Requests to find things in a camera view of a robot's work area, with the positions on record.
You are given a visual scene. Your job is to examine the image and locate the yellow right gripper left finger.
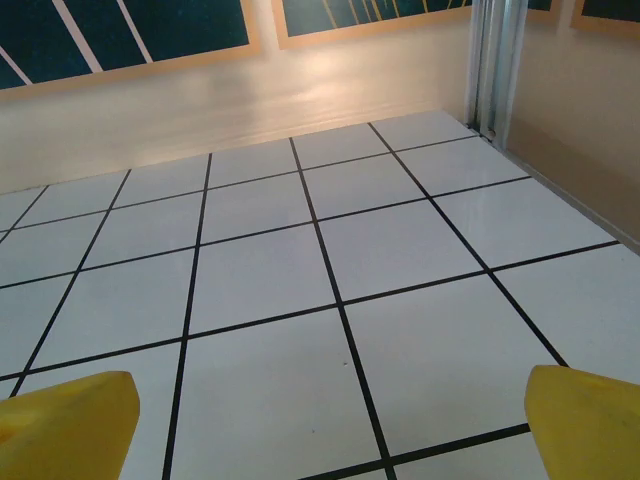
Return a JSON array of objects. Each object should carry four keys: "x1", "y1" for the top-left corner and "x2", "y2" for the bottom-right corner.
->
[{"x1": 0, "y1": 370, "x2": 140, "y2": 480}]

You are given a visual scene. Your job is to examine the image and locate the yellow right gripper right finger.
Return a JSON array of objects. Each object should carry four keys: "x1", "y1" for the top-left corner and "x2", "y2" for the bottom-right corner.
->
[{"x1": 524, "y1": 364, "x2": 640, "y2": 480}]

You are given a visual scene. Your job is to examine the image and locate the aluminium corner post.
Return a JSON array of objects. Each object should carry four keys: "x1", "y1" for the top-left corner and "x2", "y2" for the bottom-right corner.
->
[{"x1": 466, "y1": 0, "x2": 527, "y2": 145}]

